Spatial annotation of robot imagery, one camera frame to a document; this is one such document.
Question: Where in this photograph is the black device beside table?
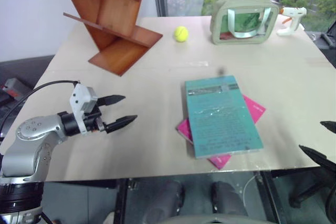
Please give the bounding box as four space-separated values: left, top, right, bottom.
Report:
311 31 336 50

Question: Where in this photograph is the thin white cable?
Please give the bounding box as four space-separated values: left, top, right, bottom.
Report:
241 173 261 210

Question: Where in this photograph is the grey rounded robot body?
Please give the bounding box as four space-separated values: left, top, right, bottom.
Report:
156 214 278 224

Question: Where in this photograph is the yellow tennis ball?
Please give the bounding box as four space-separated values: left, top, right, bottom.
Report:
173 26 190 43

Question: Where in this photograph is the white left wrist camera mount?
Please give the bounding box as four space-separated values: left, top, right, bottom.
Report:
69 83 99 136

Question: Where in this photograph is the dark grey sofa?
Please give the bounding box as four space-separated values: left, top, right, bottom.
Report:
0 54 56 141

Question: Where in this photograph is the white hot glue gun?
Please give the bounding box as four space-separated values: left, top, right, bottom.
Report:
276 6 308 37

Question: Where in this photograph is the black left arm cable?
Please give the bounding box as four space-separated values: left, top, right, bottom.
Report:
0 80 81 137

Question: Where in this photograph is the red and grey box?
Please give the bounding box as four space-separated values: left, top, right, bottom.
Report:
0 77 35 104

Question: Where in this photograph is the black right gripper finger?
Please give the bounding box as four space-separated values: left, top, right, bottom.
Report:
298 144 336 170
320 120 336 131

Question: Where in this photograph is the black office chair base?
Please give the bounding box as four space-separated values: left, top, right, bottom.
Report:
288 167 336 209

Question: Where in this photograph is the wooden book rack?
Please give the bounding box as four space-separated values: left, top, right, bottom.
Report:
56 0 164 77

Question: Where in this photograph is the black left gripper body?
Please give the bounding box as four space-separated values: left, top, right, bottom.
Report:
83 107 108 134

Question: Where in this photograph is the dark rounded shape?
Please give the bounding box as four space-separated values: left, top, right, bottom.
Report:
143 178 185 219

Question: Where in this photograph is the pink book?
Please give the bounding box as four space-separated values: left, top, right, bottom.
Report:
175 94 267 170

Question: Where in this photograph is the black table frame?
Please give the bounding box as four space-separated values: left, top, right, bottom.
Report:
43 169 322 224

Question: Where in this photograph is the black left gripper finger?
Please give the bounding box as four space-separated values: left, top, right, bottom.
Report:
97 94 127 107
104 114 139 134

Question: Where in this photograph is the teal book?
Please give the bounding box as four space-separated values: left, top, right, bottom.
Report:
184 74 264 159

